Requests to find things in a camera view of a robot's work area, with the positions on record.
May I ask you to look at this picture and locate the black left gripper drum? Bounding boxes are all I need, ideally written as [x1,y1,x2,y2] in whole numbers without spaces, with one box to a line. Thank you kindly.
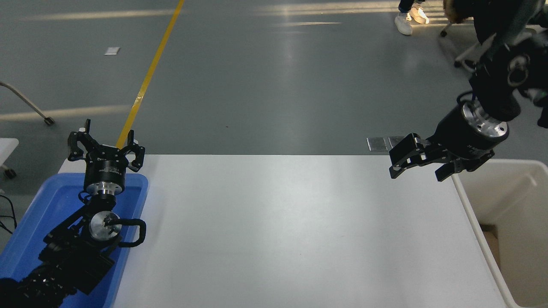
[83,145,129,186]

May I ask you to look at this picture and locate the large pale bin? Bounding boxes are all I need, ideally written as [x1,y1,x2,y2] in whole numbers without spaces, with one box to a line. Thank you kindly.
[452,159,548,308]

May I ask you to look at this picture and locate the white side table with caster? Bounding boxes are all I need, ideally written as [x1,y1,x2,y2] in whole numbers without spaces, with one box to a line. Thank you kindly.
[0,138,20,179]

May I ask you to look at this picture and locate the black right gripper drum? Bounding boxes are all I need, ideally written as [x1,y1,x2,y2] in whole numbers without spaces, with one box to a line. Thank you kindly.
[428,105,498,162]

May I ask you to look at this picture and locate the blue plastic tray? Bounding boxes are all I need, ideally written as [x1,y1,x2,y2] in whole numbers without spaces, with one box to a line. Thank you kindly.
[0,172,149,308]

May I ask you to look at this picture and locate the grey chair leg with caster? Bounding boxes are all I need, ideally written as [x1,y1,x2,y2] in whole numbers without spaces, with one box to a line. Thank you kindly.
[0,80,55,126]

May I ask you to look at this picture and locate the thin black cables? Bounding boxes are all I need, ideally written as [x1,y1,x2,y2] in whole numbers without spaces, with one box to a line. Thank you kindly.
[0,195,18,235]

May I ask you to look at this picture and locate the seated person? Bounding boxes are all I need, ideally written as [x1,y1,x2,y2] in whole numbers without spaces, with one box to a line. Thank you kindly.
[443,0,548,56]

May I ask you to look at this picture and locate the person in white shoes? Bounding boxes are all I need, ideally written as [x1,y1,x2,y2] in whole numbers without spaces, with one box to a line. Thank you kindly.
[394,0,429,36]

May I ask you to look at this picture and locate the white wheeled chair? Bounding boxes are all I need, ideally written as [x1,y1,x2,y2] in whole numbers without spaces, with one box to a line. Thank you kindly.
[440,21,493,69]

